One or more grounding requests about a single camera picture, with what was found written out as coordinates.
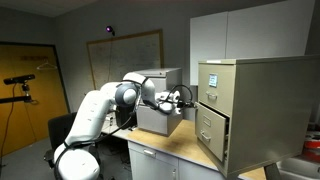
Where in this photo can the purple lit overhead camera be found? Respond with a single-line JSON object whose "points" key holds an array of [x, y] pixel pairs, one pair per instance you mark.
{"points": [[110, 29]]}

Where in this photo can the yellow wooden door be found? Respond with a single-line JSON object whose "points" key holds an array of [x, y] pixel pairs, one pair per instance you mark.
{"points": [[30, 82]]}

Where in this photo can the beige bottom drawer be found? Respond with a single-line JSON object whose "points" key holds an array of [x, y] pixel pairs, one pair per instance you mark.
{"points": [[211, 127]]}

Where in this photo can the wire clothes hanger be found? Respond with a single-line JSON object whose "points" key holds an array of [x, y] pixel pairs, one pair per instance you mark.
{"points": [[46, 66]]}

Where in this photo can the black office chair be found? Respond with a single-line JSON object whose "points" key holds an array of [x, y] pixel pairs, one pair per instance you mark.
{"points": [[58, 129]]}

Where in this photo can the white wall cabinet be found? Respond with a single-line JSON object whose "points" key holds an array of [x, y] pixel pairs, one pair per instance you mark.
{"points": [[272, 30]]}

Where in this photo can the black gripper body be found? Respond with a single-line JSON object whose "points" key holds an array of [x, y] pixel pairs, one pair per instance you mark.
{"points": [[184, 105]]}

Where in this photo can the black camera on stand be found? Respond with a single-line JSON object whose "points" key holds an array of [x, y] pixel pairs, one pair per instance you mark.
{"points": [[27, 98]]}

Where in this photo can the white desk drawer unit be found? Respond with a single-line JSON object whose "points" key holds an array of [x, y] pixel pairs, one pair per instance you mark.
{"points": [[151, 164]]}

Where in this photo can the wood framed whiteboard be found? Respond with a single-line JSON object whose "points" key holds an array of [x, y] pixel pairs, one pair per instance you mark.
{"points": [[112, 58]]}

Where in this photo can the red white object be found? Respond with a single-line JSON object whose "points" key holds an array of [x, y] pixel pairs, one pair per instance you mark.
{"points": [[311, 149]]}

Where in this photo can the beige file cabinet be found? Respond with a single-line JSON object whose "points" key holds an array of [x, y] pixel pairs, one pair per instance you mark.
{"points": [[268, 101]]}

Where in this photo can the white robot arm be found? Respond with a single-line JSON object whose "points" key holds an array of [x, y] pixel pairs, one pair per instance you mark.
{"points": [[72, 159]]}

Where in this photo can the grey lateral file cabinet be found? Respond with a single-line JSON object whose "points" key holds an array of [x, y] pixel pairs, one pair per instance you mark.
{"points": [[153, 121]]}

